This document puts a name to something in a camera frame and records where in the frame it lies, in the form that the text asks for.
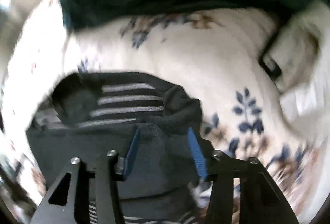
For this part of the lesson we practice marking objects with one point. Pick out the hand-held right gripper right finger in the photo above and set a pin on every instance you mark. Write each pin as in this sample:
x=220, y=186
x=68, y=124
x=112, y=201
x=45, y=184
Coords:
x=197, y=154

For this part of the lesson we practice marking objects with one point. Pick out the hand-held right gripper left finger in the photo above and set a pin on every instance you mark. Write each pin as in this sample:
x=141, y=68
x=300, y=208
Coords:
x=132, y=154

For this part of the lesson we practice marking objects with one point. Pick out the dark grey garment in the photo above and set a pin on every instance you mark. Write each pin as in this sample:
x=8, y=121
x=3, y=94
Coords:
x=159, y=175

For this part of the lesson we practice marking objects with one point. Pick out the black knit garment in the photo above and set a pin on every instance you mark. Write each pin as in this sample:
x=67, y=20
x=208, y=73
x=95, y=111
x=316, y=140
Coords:
x=180, y=108

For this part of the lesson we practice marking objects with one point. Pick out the black grey striped garment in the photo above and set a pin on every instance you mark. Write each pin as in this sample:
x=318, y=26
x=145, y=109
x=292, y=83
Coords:
x=123, y=100

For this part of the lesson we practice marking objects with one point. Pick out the white floral bedsheet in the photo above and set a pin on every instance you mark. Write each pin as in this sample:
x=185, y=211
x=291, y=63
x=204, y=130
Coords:
x=206, y=59

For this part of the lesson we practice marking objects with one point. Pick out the white pillow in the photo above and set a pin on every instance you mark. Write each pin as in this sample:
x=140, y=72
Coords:
x=296, y=46

